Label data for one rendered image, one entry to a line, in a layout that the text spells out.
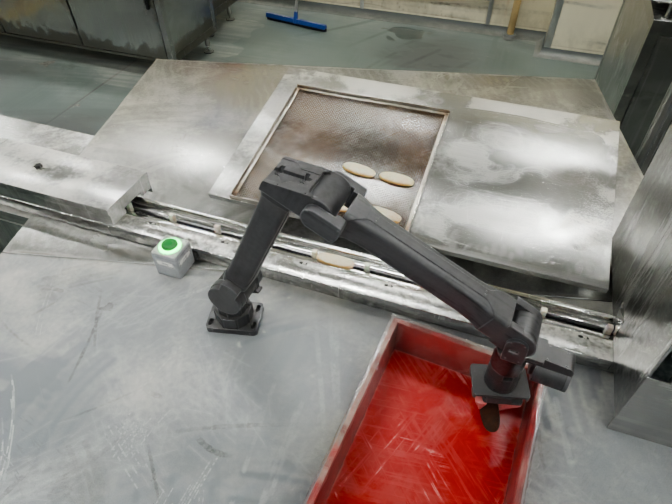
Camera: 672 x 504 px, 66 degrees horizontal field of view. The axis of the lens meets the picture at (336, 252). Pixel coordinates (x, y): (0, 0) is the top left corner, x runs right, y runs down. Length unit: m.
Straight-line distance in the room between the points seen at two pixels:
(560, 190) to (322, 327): 0.73
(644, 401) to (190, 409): 0.86
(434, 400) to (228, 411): 0.42
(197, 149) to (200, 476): 1.09
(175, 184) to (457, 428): 1.08
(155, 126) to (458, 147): 1.05
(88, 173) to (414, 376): 1.05
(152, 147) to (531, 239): 1.22
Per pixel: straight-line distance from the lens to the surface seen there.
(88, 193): 1.55
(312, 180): 0.82
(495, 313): 0.84
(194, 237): 1.40
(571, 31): 4.55
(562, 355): 0.94
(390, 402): 1.11
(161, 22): 3.92
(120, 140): 1.93
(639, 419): 1.16
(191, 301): 1.31
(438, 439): 1.08
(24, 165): 1.75
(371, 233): 0.80
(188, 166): 1.73
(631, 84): 2.78
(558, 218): 1.43
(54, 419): 1.23
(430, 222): 1.36
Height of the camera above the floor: 1.79
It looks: 45 degrees down
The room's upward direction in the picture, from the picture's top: 1 degrees counter-clockwise
